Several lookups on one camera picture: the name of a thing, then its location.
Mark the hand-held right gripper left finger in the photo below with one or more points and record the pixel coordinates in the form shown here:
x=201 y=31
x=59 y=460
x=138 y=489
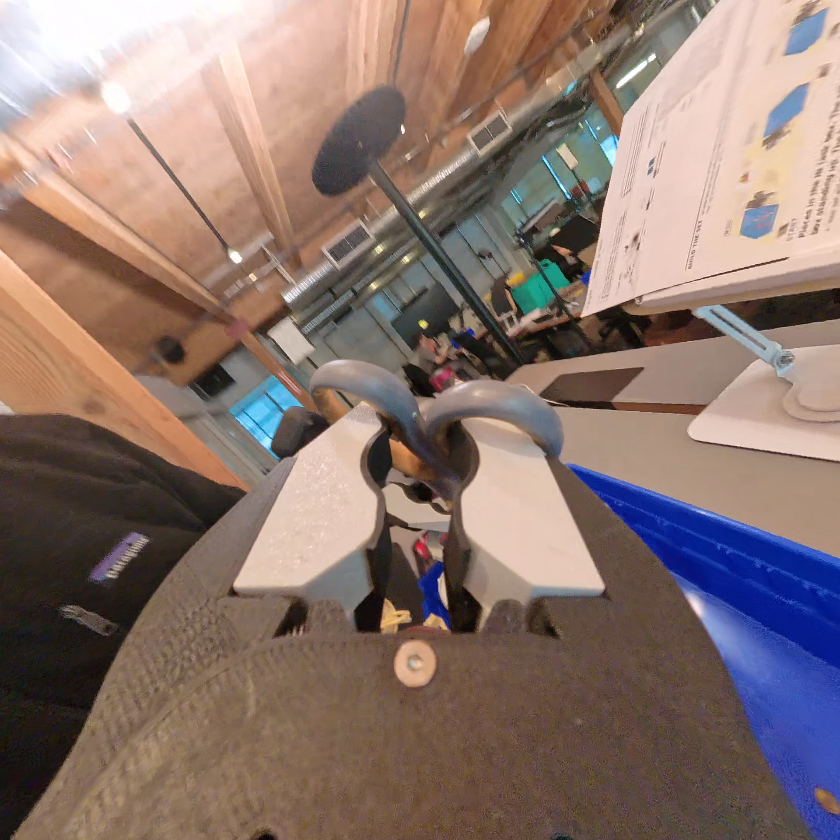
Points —
x=308 y=525

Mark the white book stand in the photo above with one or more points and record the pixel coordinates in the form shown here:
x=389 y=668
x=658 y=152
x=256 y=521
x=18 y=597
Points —
x=754 y=413

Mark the green storage bin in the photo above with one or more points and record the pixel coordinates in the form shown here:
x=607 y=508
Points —
x=538 y=289

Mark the black pole with round disc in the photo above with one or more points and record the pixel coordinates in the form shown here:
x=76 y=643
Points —
x=361 y=138

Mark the person's black sweater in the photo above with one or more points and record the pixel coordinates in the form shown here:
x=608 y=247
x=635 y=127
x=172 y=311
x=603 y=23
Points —
x=79 y=590

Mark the white air vent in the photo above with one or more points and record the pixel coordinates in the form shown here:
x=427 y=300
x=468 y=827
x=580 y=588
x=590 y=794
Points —
x=348 y=244
x=489 y=131

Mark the printed instruction sheet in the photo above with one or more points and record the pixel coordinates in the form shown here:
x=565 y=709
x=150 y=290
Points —
x=709 y=164

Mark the pale yellow plastic track piece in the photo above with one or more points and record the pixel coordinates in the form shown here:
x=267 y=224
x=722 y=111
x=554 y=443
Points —
x=394 y=617

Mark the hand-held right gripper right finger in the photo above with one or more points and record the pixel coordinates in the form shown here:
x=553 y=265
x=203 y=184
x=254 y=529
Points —
x=525 y=525

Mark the large blue plastic bin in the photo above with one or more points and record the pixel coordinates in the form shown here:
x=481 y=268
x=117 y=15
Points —
x=754 y=623

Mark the silver air duct with vents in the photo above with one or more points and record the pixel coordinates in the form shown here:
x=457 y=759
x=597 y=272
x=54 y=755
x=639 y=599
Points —
x=426 y=190

